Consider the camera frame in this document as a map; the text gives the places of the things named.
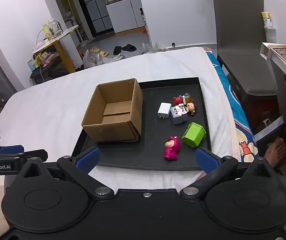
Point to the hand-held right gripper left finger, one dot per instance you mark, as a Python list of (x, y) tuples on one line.
[(88, 158)]

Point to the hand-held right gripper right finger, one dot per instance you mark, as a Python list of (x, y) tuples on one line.
[(206, 162)]

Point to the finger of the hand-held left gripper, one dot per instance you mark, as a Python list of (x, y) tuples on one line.
[(36, 154), (11, 149)]

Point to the cardboard box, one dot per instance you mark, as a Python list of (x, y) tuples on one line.
[(93, 130)]

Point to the green cube toy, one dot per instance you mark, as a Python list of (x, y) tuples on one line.
[(193, 136)]

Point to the pink bear toy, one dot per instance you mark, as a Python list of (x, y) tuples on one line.
[(171, 150)]

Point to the blue-grey rabbit cube toy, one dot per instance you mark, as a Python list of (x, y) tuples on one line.
[(176, 118)]

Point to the black tray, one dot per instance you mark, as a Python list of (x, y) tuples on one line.
[(153, 150)]

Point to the brown-haired doll figure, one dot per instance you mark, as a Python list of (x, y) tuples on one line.
[(191, 108)]

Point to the blue printed bedsheet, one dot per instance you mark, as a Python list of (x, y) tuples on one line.
[(233, 100)]

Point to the red toy figure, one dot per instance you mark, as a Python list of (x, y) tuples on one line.
[(177, 101)]

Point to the small yellow glass bottle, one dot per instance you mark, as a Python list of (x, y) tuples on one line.
[(187, 97)]

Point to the white charger plug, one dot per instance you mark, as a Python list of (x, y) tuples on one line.
[(163, 109)]

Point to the person's foot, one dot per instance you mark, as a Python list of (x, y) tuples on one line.
[(275, 152)]

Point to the black bag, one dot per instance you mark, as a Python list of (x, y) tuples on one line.
[(42, 74)]

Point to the pale blue tissue pack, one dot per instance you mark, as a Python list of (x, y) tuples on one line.
[(31, 64)]

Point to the white plastic bag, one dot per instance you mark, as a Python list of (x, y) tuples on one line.
[(93, 60)]

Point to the white side table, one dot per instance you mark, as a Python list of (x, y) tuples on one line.
[(281, 92)]

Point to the yellow slipper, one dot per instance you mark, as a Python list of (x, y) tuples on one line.
[(104, 54), (94, 49)]

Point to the black slipper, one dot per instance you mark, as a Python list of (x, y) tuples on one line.
[(129, 47), (117, 50)]

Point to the round table yellow legs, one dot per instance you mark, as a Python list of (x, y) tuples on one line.
[(58, 37)]

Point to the yellow-green small container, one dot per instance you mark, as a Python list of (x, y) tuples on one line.
[(45, 29)]

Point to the crumpled clear plastic bag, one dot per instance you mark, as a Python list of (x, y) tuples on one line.
[(153, 48)]

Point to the clear glass jar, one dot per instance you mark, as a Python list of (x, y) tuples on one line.
[(54, 28)]

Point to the grey chair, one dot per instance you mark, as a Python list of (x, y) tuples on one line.
[(238, 30)]

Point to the white cabinet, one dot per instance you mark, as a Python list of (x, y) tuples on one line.
[(125, 13)]

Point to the clear bottle yellow cap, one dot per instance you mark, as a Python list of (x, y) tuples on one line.
[(268, 22)]

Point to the dark glass-panel door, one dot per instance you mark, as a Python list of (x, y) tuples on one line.
[(95, 5)]

